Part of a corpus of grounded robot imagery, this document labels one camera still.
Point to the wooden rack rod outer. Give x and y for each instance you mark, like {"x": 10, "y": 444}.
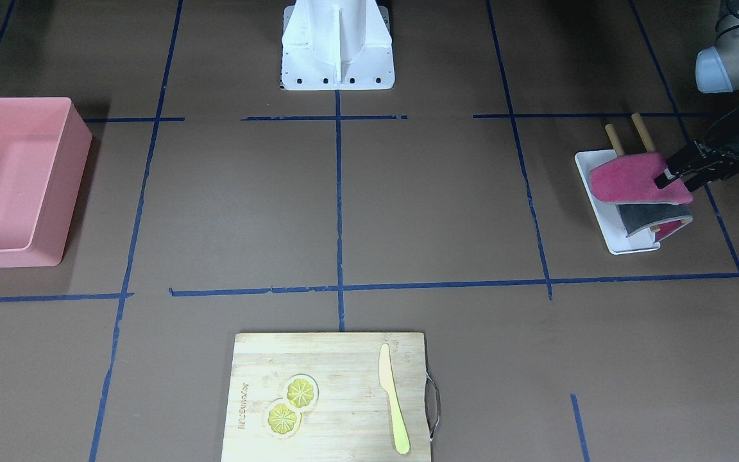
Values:
{"x": 643, "y": 132}

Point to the pink plastic bin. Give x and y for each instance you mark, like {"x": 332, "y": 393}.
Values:
{"x": 44, "y": 145}

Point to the wooden rack rod inner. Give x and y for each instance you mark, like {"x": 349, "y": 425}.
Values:
{"x": 615, "y": 140}

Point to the white rack tray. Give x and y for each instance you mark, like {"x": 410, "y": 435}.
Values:
{"x": 607, "y": 215}

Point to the lemon slice near handle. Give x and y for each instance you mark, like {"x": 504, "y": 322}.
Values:
{"x": 301, "y": 392}

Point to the wooden cutting board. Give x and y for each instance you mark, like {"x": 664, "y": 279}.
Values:
{"x": 351, "y": 420}

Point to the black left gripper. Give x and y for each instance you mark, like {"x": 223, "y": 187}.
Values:
{"x": 738, "y": 140}

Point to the lemon slice far from handle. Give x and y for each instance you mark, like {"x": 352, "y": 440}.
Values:
{"x": 281, "y": 421}

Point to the wooden rack rod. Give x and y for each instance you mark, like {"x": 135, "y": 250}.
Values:
{"x": 643, "y": 132}
{"x": 615, "y": 140}

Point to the yellow plastic knife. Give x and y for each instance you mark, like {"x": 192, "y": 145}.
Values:
{"x": 401, "y": 440}

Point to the pink grey cloth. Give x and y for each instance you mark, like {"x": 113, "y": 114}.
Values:
{"x": 628, "y": 183}

